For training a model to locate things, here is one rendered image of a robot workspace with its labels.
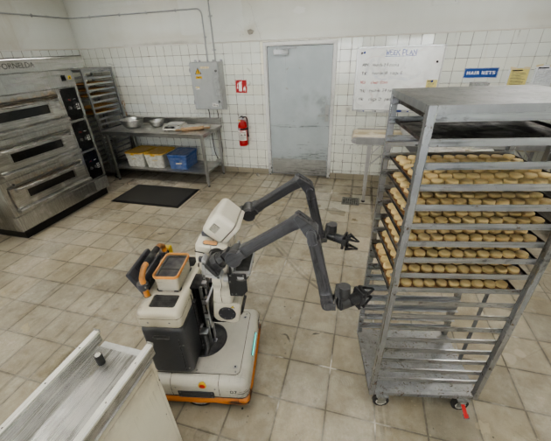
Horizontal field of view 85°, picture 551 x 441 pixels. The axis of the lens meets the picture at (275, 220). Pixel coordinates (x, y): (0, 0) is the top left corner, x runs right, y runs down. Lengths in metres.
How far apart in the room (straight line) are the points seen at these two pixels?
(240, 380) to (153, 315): 0.67
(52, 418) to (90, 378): 0.17
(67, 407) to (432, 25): 5.08
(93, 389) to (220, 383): 0.79
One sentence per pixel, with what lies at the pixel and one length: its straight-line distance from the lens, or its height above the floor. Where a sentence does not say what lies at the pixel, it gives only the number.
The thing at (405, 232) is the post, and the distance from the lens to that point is 1.39.
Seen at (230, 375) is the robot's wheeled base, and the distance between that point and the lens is 2.09.
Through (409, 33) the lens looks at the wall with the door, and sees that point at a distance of 5.00.
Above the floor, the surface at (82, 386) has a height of 0.84.
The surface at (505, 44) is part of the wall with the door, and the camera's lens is 5.25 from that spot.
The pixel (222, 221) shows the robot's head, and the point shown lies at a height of 1.28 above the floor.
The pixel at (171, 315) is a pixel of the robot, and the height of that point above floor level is 0.80.
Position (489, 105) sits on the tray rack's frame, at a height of 1.81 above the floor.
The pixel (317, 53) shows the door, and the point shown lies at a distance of 5.07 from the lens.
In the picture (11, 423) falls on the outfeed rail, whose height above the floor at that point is 0.90.
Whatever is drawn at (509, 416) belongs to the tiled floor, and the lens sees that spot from 2.62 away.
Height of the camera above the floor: 2.01
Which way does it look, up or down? 30 degrees down
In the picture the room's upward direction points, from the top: 2 degrees counter-clockwise
